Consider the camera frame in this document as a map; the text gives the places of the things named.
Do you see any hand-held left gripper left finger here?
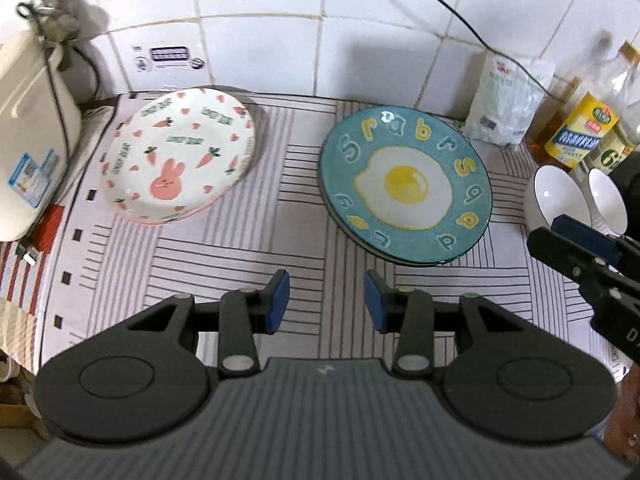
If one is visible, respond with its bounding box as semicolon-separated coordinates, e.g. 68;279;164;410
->
127;269;292;379

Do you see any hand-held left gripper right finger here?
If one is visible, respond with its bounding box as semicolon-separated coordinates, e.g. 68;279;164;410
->
364;269;527;379

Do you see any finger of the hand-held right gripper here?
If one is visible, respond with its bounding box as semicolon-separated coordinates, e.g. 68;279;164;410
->
551;214;624;269
527;227;626;297

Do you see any white ribbed bowl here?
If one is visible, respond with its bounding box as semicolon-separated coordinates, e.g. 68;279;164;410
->
586;167;629;236
523;166;601;242

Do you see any white rabbit carrot print plate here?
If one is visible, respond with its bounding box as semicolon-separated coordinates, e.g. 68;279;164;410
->
98;87;257;226

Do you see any person's right forearm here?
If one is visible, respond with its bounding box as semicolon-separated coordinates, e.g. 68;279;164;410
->
602;365;640;466

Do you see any dark rimmed plate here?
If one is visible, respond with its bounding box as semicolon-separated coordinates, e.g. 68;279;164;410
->
316;175;488;267

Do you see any clear vinegar bottle yellow cap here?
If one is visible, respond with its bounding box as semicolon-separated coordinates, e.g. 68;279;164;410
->
575;42;640;181

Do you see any striped tablecloth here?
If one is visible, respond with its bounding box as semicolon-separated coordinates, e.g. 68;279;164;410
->
35;91;626;376

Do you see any yellow label oil bottle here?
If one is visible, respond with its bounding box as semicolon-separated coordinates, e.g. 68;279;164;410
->
527;30;621;171

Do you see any blue fried egg print plate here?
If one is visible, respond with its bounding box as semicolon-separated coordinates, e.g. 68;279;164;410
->
319;106;493;262

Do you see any clear white salt bag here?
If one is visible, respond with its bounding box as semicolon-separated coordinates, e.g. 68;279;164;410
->
462;52;556;147

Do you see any red striped cloth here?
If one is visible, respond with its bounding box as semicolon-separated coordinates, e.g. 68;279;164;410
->
0;205;68;321

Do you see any white rice cooker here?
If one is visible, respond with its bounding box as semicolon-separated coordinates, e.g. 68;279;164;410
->
0;30;83;242

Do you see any long black cable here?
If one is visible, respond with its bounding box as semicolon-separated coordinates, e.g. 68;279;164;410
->
385;0;556;98

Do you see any wall sticker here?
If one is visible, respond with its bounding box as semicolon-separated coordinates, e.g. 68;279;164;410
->
132;45;206;73

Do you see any black cooker power cord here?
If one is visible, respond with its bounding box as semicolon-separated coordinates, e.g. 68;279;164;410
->
65;40;102;106

